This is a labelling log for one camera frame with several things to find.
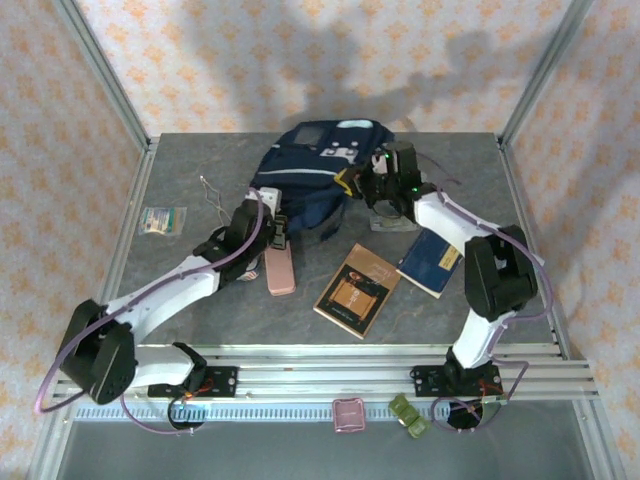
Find pink pencil case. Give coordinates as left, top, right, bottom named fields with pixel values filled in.
left=263, top=238, right=297, bottom=297

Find clear plastic packet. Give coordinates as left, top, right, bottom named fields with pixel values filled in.
left=369, top=212, right=419, bottom=232

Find navy blue backpack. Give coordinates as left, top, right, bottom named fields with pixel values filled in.
left=248, top=119, right=401, bottom=242

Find blue book yellow label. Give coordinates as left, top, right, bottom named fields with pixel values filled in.
left=397, top=228, right=464, bottom=300

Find brown hardcover book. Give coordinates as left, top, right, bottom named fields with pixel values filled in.
left=313, top=243, right=403, bottom=340

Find green white plastic packet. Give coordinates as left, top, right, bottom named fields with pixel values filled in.
left=138, top=206, right=188, bottom=237

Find pink square clip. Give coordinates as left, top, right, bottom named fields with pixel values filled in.
left=332, top=397, right=367, bottom=434

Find green plastic clip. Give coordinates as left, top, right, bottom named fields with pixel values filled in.
left=388, top=393, right=431, bottom=441

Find bent metal wire tongs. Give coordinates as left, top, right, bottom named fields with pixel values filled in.
left=198, top=174, right=236, bottom=227

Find aluminium left side rail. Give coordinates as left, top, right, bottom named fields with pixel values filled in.
left=27, top=137, right=161, bottom=480

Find aluminium right side rail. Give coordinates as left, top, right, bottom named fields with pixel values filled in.
left=497, top=134, right=624, bottom=480

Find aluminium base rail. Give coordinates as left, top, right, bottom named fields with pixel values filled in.
left=52, top=342, right=599, bottom=404

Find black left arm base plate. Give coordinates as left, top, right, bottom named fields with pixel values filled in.
left=147, top=364, right=240, bottom=400

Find perforated cable tray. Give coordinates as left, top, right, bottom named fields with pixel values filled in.
left=74, top=405, right=501, bottom=422

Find aluminium right frame post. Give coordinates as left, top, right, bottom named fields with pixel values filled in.
left=499, top=0, right=596, bottom=146

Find aluminium frame post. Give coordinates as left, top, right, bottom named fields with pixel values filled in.
left=499, top=0, right=596, bottom=146
left=52, top=0, right=152, bottom=151

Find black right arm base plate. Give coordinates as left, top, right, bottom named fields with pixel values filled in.
left=409, top=363, right=503, bottom=399

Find aluminium left frame post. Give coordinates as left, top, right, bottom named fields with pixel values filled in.
left=52, top=0, right=152, bottom=151

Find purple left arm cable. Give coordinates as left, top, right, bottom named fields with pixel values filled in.
left=33, top=187, right=279, bottom=436

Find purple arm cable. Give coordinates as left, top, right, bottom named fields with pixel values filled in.
left=414, top=152, right=555, bottom=436
left=33, top=187, right=279, bottom=436

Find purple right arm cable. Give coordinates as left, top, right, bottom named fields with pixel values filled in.
left=414, top=152, right=555, bottom=436

